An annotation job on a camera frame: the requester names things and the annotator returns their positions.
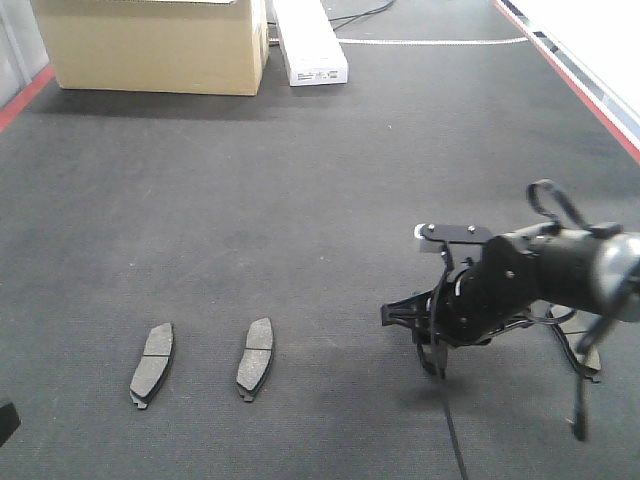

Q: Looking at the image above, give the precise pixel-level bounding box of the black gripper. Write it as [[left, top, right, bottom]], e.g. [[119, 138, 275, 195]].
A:
[[380, 259, 575, 347]]

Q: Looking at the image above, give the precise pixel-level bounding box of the brake pad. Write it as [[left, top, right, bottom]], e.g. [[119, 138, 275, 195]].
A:
[[129, 322, 175, 410], [551, 310, 601, 383], [416, 343, 448, 379], [236, 317, 275, 403]]

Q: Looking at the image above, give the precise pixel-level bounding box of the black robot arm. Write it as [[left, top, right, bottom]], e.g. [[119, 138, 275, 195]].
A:
[[381, 223, 639, 348]]

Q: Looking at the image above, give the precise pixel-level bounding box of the dark grey conveyor belt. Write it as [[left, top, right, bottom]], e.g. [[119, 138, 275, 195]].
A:
[[1, 1, 639, 479]]

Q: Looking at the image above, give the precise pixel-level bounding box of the white side guard panel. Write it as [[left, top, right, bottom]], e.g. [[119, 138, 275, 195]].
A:
[[504, 1, 639, 148]]

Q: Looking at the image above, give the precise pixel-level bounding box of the long white box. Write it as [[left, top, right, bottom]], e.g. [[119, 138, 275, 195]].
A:
[[273, 0, 349, 87]]

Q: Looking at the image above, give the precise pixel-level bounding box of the cardboard box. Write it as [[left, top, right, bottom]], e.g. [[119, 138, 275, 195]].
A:
[[31, 1, 269, 96]]

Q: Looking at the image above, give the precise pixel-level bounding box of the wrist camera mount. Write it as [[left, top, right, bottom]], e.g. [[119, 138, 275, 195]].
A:
[[413, 223, 494, 272]]

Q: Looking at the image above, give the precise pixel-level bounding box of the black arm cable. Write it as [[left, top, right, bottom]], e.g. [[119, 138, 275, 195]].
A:
[[429, 178, 624, 480]]

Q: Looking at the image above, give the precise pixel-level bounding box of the black floor cable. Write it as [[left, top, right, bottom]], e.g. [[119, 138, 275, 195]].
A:
[[267, 0, 396, 31]]

